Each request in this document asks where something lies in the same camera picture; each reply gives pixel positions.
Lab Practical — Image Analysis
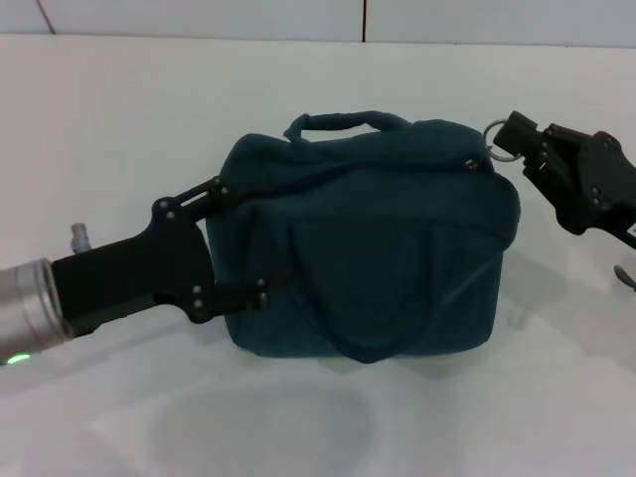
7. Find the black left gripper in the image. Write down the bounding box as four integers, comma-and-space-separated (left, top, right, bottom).
51, 176, 295, 337

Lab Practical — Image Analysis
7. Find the dark teal insulated bag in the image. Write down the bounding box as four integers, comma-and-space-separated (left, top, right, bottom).
206, 111, 524, 365

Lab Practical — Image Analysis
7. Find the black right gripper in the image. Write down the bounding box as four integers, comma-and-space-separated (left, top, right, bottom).
491, 111, 636, 249

